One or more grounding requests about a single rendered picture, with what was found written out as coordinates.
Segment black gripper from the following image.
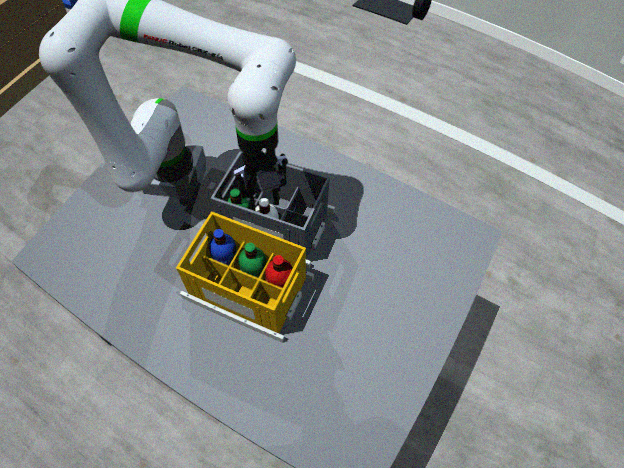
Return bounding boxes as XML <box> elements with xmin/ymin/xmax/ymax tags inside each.
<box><xmin>233</xmin><ymin>150</ymin><xmax>288</xmax><ymax>211</ymax></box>

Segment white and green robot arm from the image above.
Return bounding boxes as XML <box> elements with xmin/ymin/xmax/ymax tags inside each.
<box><xmin>39</xmin><ymin>0</ymin><xmax>296</xmax><ymax>192</ymax></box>

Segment yellow plastic crate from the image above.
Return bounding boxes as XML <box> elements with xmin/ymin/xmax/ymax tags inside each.
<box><xmin>184</xmin><ymin>218</ymin><xmax>306</xmax><ymax>333</ymax></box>

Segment blue bottle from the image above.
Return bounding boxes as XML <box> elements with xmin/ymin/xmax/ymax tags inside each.
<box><xmin>209</xmin><ymin>229</ymin><xmax>237</xmax><ymax>266</ymax></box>

